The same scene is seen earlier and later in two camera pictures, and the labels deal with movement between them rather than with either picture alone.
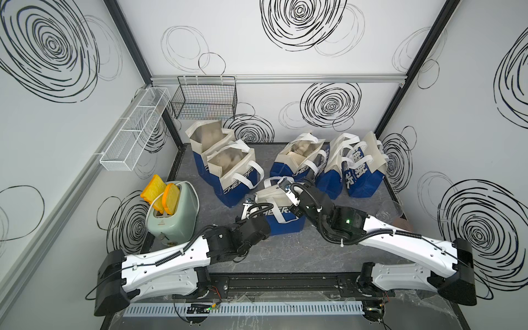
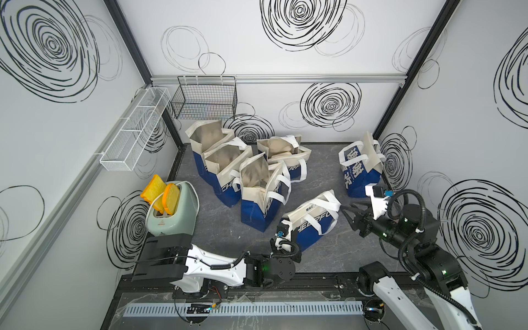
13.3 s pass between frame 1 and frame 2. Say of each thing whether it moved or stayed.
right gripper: moved
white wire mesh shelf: stayed
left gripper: moved
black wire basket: stayed
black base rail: stayed
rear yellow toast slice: stayed
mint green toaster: stayed
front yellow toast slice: stayed
